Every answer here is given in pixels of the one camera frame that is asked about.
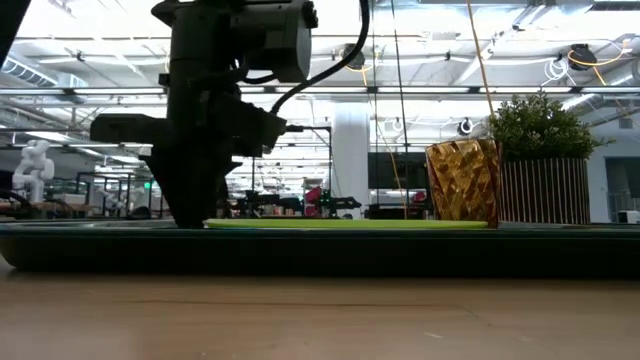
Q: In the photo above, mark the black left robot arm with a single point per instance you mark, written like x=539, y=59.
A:
x=270, y=40

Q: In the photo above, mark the black background gantry frame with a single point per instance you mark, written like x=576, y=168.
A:
x=329, y=150

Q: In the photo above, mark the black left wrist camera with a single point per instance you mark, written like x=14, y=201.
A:
x=260, y=125

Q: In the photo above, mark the dark green tray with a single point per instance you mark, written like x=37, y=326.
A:
x=320, y=252

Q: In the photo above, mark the amber faceted glass cup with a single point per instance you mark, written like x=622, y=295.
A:
x=462, y=185

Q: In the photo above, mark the white building column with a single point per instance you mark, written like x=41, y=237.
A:
x=351, y=160

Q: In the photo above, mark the black background robot arm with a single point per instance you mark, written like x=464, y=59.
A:
x=345, y=202

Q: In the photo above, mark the lime green plate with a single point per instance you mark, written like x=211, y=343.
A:
x=350, y=224

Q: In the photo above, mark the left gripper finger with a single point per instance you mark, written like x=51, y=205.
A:
x=182, y=190
x=215, y=190

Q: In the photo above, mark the black wall screen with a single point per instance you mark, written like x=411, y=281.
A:
x=400, y=170

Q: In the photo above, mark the potted plant in slatted pot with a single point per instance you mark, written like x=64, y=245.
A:
x=545, y=190

